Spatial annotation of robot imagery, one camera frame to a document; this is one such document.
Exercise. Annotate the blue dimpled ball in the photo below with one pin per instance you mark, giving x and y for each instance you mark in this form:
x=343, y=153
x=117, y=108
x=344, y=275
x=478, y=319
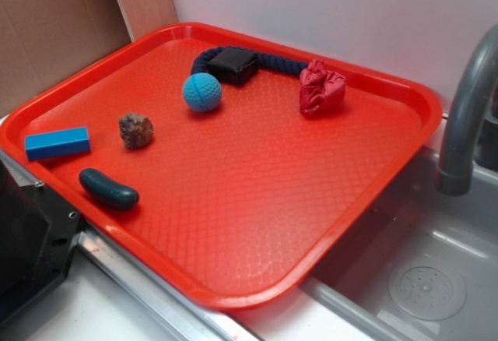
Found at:
x=202, y=92

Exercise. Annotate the red plastic tray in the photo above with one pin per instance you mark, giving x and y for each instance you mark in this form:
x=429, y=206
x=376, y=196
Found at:
x=236, y=205

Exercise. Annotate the black square block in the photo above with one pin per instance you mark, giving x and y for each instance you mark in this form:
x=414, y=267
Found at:
x=233, y=65

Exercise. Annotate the crumpled red cloth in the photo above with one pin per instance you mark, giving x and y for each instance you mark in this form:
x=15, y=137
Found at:
x=320, y=88

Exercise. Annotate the brown rough rock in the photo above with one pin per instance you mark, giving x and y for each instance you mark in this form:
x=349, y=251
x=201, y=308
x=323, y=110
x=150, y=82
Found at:
x=136, y=131

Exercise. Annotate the dark green bean-shaped toy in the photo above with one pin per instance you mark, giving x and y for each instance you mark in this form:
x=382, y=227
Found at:
x=108, y=191

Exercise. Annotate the blue rectangular block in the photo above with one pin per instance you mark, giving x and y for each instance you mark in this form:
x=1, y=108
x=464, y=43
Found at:
x=58, y=143

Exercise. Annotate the grey plastic sink basin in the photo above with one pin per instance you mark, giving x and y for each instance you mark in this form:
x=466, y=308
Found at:
x=417, y=264

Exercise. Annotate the grey sink faucet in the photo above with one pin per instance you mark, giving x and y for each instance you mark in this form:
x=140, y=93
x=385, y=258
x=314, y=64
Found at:
x=470, y=136

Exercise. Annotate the brown cardboard panel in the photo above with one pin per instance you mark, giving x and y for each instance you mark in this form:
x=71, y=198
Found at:
x=45, y=41

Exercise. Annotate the aluminium rail strip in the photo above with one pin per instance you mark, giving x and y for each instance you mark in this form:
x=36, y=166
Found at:
x=108, y=295

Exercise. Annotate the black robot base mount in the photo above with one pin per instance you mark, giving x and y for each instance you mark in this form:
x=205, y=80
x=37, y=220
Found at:
x=39, y=232

